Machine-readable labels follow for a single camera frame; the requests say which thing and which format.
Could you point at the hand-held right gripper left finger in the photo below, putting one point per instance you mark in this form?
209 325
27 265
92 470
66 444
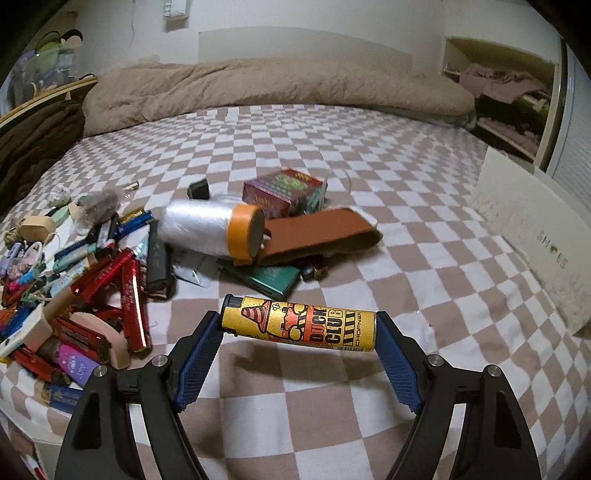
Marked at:
198 360

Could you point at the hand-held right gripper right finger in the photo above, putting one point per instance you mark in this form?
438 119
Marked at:
397 364

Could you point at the yellow printed lighter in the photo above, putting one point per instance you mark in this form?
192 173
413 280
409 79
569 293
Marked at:
295 327

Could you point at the pile of assorted lighters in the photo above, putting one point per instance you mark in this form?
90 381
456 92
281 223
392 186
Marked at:
124 286

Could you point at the dark green flat box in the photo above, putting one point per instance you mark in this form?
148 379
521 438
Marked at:
272 279

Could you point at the clear film roll orange cap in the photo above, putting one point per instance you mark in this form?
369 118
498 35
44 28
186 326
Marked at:
198 224

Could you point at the brown leather case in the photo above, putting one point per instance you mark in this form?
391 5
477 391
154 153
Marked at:
318 233

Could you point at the small black cap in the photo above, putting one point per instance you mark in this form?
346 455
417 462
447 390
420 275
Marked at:
199 190

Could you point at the checkered bed sheet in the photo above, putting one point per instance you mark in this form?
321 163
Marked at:
415 184

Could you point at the red green printed box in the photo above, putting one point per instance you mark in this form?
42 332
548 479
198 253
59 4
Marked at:
277 191

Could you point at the long white paper box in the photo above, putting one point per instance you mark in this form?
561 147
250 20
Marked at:
517 221

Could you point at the brown folded blanket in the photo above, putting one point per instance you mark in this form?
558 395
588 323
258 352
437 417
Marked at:
32 143

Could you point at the beige fluffy duvet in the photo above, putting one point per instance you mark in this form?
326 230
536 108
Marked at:
277 87

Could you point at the white ribbed sliding door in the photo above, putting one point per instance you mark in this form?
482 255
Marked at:
572 129

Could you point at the wooden bedside shelf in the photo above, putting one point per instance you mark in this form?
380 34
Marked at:
46 99

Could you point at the green plush toy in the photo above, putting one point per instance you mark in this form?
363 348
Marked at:
51 50

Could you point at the wall cubby with clothes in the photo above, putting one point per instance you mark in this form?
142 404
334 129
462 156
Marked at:
498 83

